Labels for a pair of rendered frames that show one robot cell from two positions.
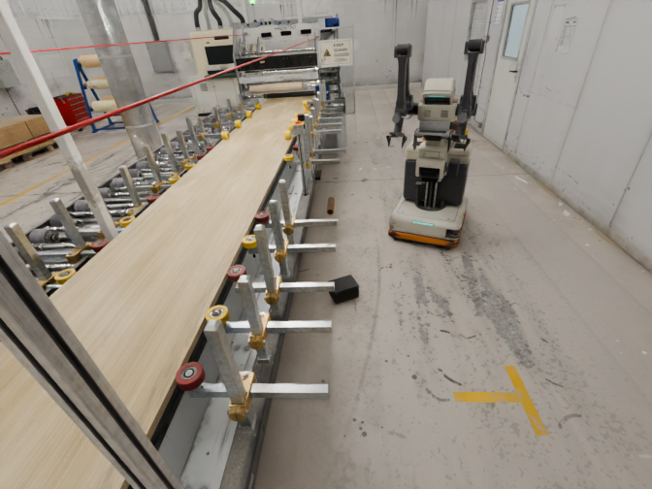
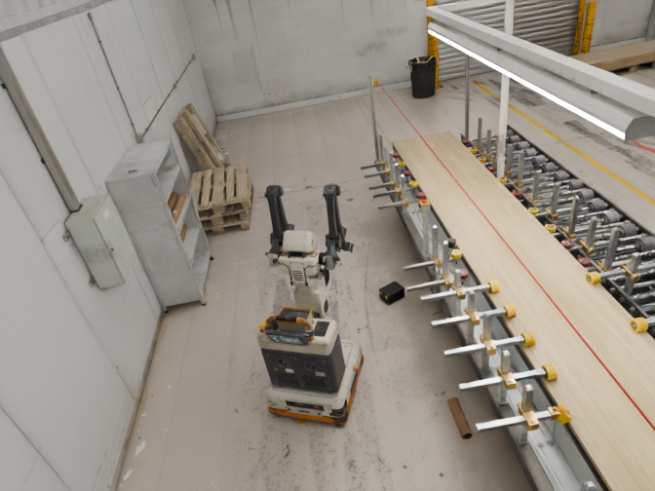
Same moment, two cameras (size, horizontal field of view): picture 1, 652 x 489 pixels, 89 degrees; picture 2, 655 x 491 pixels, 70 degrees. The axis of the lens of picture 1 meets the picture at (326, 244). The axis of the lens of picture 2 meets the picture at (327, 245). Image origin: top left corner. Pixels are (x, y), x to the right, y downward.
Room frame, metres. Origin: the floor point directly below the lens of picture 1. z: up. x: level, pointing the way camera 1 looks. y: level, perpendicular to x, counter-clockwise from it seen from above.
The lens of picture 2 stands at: (5.38, -1.03, 3.06)
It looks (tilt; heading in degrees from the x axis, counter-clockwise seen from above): 33 degrees down; 174
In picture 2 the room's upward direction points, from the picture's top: 10 degrees counter-clockwise
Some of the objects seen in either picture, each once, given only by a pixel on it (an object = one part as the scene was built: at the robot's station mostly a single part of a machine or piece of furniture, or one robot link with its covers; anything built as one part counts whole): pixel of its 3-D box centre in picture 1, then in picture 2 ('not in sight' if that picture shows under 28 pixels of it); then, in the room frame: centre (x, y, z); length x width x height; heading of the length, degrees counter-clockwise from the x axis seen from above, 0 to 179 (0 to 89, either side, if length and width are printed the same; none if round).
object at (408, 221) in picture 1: (429, 215); (316, 376); (2.78, -1.02, 0.16); 0.67 x 0.64 x 0.25; 152
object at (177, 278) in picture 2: not in sight; (168, 226); (0.83, -2.15, 0.78); 0.90 x 0.45 x 1.55; 174
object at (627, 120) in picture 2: not in sight; (499, 57); (2.84, 0.40, 2.34); 2.40 x 0.12 x 0.08; 174
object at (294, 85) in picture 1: (289, 86); not in sight; (5.47, 0.35, 1.05); 1.43 x 0.12 x 0.12; 84
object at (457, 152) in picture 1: (436, 170); (303, 347); (2.86, -1.06, 0.59); 0.55 x 0.34 x 0.83; 62
